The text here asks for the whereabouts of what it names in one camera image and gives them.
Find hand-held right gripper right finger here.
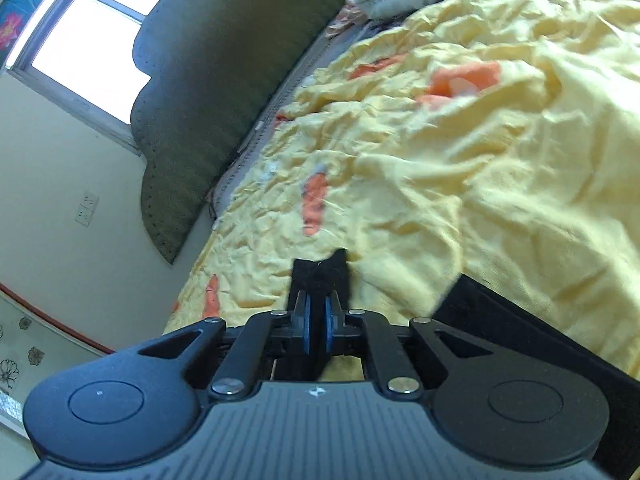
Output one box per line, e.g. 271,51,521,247
324,291,493,396

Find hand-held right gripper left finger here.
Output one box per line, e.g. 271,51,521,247
131,291,313,400

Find black pants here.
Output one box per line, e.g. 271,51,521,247
272,249,640,461

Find yellow carrot print blanket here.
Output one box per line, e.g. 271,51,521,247
162,0,640,381

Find green padded headboard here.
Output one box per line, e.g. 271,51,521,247
130,0,358,265

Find wardrobe door with flower decals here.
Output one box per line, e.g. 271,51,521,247
0,284,117,443

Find pink cloth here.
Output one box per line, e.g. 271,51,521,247
325,2,370,39

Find window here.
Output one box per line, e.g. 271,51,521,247
0,0,206,156

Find blue floral wall poster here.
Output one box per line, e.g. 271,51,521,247
0,0,87,67

